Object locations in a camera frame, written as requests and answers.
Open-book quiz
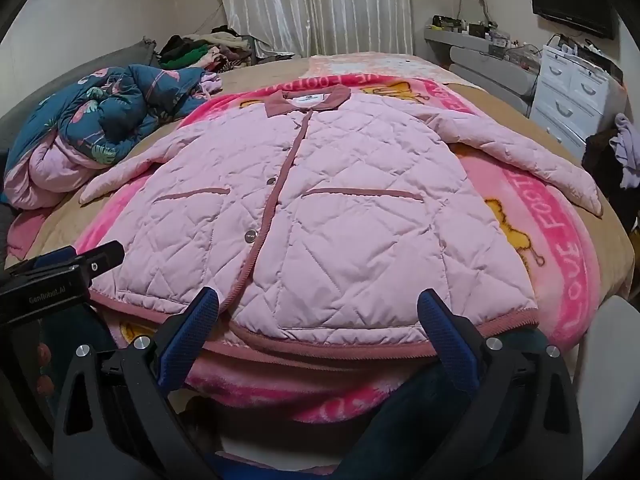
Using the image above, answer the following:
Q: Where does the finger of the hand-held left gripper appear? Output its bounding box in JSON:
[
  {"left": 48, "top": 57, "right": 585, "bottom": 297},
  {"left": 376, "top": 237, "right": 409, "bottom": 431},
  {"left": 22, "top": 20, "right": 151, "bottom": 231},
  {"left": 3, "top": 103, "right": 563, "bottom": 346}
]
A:
[{"left": 5, "top": 240, "right": 125, "bottom": 277}]

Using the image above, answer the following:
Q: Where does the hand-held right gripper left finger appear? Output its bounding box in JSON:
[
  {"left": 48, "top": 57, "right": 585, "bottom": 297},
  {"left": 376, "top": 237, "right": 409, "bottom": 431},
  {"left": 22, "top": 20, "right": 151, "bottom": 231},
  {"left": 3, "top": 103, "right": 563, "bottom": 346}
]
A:
[{"left": 52, "top": 286, "right": 222, "bottom": 480}]

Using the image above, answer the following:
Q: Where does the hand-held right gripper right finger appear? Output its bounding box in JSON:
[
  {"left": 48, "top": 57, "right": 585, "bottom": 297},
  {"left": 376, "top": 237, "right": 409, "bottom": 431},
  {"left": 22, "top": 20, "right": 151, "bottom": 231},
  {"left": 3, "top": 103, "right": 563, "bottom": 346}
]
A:
[{"left": 417, "top": 287, "right": 586, "bottom": 480}]

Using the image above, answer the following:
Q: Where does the pink quilted jacket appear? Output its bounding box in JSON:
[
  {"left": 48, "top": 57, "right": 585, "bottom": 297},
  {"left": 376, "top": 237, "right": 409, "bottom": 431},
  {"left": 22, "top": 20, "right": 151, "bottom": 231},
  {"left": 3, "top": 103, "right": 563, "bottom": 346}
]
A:
[{"left": 78, "top": 85, "right": 604, "bottom": 361}]

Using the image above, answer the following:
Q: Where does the dark clothes heap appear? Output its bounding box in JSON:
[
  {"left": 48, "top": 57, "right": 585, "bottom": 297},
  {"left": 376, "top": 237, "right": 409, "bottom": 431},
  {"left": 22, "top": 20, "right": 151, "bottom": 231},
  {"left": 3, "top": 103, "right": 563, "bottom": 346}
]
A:
[{"left": 582, "top": 130, "right": 627, "bottom": 222}]

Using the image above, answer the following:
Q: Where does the pile of clothes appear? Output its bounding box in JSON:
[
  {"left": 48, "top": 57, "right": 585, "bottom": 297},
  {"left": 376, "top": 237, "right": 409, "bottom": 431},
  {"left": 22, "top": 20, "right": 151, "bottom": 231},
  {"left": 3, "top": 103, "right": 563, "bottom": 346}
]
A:
[{"left": 157, "top": 25, "right": 262, "bottom": 74}]

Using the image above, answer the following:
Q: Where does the pink printed blanket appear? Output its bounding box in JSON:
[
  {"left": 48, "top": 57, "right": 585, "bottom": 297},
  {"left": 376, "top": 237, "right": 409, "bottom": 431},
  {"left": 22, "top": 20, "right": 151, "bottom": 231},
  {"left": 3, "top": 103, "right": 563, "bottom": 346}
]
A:
[{"left": 74, "top": 71, "right": 602, "bottom": 426}]

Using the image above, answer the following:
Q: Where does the blue floral duvet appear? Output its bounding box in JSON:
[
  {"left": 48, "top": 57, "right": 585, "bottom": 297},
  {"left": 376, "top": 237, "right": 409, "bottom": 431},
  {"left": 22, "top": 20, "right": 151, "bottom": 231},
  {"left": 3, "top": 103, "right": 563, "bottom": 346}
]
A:
[{"left": 1, "top": 63, "right": 224, "bottom": 211}]

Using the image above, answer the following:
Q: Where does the white round object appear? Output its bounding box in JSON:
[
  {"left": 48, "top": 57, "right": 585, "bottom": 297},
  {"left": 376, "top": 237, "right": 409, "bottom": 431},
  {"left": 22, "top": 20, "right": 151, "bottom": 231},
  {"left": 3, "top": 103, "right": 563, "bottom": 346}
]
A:
[{"left": 574, "top": 294, "right": 640, "bottom": 480}]

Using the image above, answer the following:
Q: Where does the tan bed cover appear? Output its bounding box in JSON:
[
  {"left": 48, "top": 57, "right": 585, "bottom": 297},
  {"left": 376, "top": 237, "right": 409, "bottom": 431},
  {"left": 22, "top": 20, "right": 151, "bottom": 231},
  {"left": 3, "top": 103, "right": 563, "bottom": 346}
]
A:
[{"left": 4, "top": 52, "right": 637, "bottom": 313}]

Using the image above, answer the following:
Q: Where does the purple cloth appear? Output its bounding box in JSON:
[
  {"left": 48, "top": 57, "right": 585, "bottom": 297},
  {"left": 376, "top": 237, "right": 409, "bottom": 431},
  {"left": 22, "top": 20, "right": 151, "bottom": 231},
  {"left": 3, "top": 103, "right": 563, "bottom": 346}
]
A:
[{"left": 613, "top": 112, "right": 640, "bottom": 192}]

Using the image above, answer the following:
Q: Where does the grey headboard shelf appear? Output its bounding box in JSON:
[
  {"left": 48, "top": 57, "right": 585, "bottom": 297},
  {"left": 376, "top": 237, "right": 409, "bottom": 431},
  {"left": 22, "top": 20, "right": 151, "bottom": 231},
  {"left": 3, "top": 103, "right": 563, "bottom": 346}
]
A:
[{"left": 423, "top": 22, "right": 542, "bottom": 111}]

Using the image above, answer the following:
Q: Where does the white drawer chest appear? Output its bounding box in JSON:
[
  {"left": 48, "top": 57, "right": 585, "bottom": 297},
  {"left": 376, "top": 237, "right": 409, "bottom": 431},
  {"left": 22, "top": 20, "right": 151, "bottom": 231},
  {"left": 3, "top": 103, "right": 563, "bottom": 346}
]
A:
[{"left": 528, "top": 42, "right": 627, "bottom": 161}]

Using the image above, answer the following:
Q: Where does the pale printed bed sheet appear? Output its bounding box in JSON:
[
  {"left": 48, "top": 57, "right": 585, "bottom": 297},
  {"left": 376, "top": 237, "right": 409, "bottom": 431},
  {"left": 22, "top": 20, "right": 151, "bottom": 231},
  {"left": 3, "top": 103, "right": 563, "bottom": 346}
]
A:
[{"left": 307, "top": 52, "right": 452, "bottom": 87}]

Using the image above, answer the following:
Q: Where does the clutter of small items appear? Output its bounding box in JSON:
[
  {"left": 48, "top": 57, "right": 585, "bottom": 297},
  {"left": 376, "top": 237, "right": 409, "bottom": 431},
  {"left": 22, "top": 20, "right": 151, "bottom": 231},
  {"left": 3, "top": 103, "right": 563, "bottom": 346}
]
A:
[{"left": 431, "top": 12, "right": 545, "bottom": 68}]

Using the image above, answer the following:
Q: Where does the white curtain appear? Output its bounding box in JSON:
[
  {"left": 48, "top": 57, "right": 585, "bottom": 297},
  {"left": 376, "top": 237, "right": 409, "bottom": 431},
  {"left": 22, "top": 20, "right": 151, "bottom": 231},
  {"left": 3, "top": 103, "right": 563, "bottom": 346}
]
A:
[{"left": 219, "top": 0, "right": 417, "bottom": 59}]

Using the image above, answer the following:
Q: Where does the wall cable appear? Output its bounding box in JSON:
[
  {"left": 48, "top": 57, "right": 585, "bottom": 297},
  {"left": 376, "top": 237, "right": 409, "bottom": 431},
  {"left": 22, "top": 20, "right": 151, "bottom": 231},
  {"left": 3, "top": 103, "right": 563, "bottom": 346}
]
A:
[{"left": 456, "top": 0, "right": 497, "bottom": 27}]

